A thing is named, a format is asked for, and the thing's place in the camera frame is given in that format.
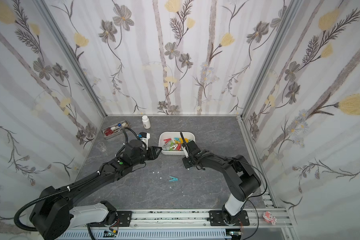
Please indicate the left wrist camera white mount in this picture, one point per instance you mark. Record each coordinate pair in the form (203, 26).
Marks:
(145, 138)

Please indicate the metal tray with tools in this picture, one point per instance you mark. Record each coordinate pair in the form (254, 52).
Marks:
(114, 130)

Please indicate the white plastic storage box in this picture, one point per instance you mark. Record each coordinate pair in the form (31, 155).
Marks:
(172, 135)

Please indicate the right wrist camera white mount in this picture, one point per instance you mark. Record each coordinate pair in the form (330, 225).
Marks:
(185, 152)

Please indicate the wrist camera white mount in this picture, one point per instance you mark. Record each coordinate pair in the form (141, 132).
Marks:
(145, 138)
(185, 152)

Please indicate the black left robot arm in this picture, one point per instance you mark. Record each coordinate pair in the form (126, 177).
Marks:
(51, 214)

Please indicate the white pill bottle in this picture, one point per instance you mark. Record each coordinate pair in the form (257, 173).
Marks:
(146, 122)

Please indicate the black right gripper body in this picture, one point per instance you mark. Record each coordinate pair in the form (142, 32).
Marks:
(189, 154)

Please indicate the pink tape dispenser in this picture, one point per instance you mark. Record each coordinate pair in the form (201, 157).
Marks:
(269, 218)

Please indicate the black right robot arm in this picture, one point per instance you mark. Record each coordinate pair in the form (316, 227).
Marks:
(243, 179)

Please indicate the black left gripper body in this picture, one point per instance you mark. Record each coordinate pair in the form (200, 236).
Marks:
(144, 156)

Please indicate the turquoise clothespin of pair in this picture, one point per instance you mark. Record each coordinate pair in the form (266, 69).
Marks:
(173, 179)

